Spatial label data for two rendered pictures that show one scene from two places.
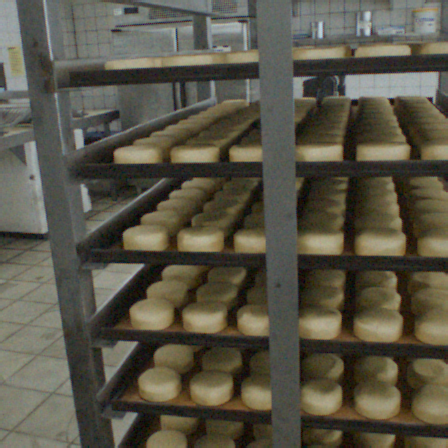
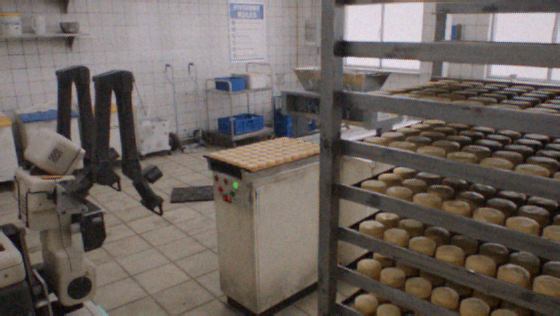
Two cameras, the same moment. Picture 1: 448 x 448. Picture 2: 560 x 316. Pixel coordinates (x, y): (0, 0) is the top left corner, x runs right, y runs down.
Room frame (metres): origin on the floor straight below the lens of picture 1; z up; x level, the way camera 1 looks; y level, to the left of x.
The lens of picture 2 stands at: (0.85, 0.77, 1.53)
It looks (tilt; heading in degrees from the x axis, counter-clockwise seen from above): 18 degrees down; 298
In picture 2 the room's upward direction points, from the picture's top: straight up
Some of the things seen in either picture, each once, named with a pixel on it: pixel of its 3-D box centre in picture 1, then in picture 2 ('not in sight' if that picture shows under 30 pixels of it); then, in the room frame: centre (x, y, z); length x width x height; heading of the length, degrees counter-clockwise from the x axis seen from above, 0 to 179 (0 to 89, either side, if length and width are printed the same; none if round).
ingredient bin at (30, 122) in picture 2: not in sight; (50, 143); (5.55, -2.09, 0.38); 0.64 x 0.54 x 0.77; 159
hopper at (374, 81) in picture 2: not in sight; (340, 81); (1.94, -1.78, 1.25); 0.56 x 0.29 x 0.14; 164
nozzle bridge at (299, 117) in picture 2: not in sight; (339, 119); (1.94, -1.78, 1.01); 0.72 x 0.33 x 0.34; 164
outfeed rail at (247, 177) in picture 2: not in sight; (367, 141); (1.77, -1.85, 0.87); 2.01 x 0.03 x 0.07; 74
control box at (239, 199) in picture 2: not in sight; (229, 188); (2.18, -0.94, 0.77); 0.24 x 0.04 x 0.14; 164
